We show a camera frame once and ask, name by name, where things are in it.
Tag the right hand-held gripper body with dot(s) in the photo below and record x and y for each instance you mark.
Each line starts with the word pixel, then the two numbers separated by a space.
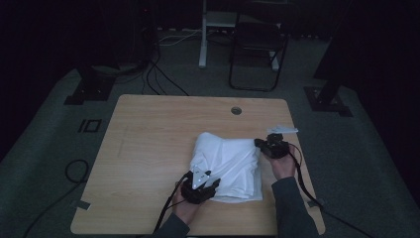
pixel 275 148

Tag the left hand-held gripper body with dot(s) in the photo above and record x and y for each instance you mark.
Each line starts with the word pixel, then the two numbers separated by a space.
pixel 197 190

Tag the white skirt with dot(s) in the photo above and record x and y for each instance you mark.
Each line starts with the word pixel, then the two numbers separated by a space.
pixel 228 165

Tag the person's right hand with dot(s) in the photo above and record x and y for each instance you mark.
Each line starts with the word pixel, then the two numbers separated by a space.
pixel 284 167

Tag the person's left hand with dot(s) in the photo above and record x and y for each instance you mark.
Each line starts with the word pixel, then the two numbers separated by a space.
pixel 185 210

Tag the round table grommet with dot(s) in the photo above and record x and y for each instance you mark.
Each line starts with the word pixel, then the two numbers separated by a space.
pixel 236 110

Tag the grey tape strip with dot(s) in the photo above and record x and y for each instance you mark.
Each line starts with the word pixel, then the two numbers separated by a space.
pixel 313 203
pixel 82 205

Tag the black stand base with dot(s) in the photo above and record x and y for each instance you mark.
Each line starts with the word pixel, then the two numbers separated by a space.
pixel 325 100
pixel 90 89

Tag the black folding chair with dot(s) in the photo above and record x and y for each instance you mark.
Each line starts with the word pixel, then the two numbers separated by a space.
pixel 257 36

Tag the white metal stand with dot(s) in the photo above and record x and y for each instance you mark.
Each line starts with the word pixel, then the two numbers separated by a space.
pixel 203 39

